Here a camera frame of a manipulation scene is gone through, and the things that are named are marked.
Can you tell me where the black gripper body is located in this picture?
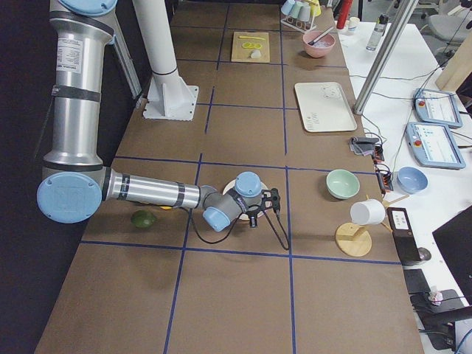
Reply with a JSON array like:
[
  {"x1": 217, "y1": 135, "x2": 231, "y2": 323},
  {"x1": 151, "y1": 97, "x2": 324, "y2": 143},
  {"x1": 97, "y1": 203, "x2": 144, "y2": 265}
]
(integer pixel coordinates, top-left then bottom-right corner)
[{"x1": 244, "y1": 188, "x2": 280, "y2": 226}]

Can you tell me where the cream round plate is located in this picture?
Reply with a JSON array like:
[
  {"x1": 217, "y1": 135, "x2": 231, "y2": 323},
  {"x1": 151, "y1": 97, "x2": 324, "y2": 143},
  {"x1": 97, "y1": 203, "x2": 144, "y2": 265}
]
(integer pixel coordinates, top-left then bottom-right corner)
[{"x1": 223, "y1": 179, "x2": 268, "y2": 221}]

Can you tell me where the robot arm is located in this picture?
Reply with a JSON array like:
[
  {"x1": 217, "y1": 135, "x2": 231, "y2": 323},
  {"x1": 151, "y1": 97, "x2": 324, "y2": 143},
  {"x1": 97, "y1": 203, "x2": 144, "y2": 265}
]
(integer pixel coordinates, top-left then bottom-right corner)
[{"x1": 37, "y1": 1, "x2": 280, "y2": 231}]

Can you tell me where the cream bear serving tray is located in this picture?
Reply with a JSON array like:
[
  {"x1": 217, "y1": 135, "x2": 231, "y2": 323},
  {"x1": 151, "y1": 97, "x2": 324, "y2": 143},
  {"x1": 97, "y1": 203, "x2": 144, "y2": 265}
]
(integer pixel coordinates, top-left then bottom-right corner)
[{"x1": 294, "y1": 82, "x2": 357, "y2": 133}]

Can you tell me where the white bun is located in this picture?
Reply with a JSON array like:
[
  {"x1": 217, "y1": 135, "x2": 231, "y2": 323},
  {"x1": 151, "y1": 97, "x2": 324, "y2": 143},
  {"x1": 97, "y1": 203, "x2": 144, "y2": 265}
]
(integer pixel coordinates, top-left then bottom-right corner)
[{"x1": 249, "y1": 49, "x2": 262, "y2": 60}]

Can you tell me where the mint green bowl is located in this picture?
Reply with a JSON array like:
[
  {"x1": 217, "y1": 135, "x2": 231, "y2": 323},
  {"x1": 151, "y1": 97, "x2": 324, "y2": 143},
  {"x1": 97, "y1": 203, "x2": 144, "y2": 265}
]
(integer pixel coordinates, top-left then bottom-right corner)
[{"x1": 326, "y1": 169, "x2": 360, "y2": 200}]

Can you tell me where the wooden mug tree stand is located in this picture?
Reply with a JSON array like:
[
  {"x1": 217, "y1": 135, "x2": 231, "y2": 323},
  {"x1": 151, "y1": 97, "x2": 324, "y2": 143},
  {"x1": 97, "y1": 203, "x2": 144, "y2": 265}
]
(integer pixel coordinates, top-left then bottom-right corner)
[{"x1": 335, "y1": 195, "x2": 408, "y2": 257}]

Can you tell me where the white mug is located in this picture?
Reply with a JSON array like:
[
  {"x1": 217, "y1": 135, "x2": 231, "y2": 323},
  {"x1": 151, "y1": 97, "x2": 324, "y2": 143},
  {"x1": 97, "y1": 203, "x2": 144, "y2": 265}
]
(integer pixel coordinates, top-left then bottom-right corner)
[{"x1": 350, "y1": 199, "x2": 386, "y2": 225}]

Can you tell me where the folded grey cloth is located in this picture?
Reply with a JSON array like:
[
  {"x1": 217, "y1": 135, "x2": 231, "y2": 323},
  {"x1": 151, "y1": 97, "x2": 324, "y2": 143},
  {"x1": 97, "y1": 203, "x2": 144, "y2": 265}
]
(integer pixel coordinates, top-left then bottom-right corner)
[{"x1": 349, "y1": 137, "x2": 379, "y2": 156}]

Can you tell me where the dark green avocado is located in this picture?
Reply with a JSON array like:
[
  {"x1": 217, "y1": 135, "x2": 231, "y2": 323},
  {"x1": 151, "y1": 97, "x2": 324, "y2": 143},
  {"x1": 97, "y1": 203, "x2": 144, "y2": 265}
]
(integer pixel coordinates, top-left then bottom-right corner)
[{"x1": 131, "y1": 209, "x2": 156, "y2": 229}]

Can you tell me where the blue bowl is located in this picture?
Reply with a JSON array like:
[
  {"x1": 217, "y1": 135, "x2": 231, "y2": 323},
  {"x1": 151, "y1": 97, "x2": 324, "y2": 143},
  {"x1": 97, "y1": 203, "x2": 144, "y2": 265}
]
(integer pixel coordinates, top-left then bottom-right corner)
[{"x1": 397, "y1": 167, "x2": 428, "y2": 194}]

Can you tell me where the bamboo cutting board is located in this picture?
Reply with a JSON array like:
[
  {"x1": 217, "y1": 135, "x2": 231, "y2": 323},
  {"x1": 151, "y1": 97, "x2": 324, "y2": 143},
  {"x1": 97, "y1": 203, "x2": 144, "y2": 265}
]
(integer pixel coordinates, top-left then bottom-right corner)
[{"x1": 231, "y1": 31, "x2": 271, "y2": 63}]

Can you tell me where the metal black-tipped stirrer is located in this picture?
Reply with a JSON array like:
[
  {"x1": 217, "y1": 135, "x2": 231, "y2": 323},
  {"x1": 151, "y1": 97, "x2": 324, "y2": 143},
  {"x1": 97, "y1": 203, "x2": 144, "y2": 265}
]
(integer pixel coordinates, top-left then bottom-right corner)
[{"x1": 308, "y1": 26, "x2": 334, "y2": 46}]

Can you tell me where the pink bowl of ice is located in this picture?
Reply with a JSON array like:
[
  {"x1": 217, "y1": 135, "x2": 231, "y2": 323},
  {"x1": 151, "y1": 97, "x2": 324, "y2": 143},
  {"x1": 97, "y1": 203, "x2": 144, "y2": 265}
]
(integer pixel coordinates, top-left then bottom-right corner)
[{"x1": 302, "y1": 30, "x2": 336, "y2": 58}]

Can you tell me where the lower teach pendant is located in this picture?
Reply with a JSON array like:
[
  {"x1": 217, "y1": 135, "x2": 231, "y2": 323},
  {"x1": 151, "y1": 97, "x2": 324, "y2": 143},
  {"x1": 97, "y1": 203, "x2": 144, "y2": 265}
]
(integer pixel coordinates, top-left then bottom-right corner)
[{"x1": 406, "y1": 122, "x2": 466, "y2": 170}]

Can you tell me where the teach pendant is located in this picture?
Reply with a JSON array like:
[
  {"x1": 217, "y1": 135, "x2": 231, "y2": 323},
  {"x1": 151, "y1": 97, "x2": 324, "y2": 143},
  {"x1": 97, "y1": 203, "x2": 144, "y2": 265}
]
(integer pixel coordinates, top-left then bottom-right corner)
[
  {"x1": 413, "y1": 88, "x2": 463, "y2": 129},
  {"x1": 406, "y1": 122, "x2": 466, "y2": 170}
]

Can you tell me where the upper teach pendant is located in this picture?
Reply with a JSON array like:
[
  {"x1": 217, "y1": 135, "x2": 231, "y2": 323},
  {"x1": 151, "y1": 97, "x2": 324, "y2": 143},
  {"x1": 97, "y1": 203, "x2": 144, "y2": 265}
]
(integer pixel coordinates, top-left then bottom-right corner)
[{"x1": 413, "y1": 88, "x2": 463, "y2": 129}]

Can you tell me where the red bottle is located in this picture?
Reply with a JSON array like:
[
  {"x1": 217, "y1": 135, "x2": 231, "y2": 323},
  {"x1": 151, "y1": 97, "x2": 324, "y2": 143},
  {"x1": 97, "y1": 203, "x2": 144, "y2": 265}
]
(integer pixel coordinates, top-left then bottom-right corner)
[{"x1": 336, "y1": 0, "x2": 353, "y2": 30}]

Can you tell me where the clear water bottle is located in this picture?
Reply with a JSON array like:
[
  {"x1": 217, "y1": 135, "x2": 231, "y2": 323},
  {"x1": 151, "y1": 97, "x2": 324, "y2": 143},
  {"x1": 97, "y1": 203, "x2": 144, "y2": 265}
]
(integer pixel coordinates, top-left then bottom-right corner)
[{"x1": 366, "y1": 14, "x2": 389, "y2": 51}]

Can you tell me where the black camera cable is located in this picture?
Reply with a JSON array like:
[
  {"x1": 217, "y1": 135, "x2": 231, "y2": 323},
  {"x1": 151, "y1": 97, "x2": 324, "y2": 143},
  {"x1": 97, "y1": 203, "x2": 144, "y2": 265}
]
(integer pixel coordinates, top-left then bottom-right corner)
[{"x1": 186, "y1": 206, "x2": 291, "y2": 251}]

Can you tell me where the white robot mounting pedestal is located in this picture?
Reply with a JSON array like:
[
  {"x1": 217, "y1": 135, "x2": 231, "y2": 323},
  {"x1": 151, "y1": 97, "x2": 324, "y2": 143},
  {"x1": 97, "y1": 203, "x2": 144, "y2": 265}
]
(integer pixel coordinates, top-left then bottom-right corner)
[{"x1": 133, "y1": 1, "x2": 199, "y2": 121}]

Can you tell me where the white wire cup rack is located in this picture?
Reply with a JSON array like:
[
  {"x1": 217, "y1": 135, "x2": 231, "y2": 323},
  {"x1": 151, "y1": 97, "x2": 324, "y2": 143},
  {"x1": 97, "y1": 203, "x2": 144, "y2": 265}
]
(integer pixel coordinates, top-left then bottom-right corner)
[{"x1": 280, "y1": 0, "x2": 322, "y2": 32}]

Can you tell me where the aluminium frame post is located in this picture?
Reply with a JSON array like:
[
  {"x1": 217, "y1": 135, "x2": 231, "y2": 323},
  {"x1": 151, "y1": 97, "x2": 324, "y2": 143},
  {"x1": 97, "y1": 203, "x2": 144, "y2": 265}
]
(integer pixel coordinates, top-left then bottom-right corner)
[{"x1": 353, "y1": 0, "x2": 419, "y2": 115}]

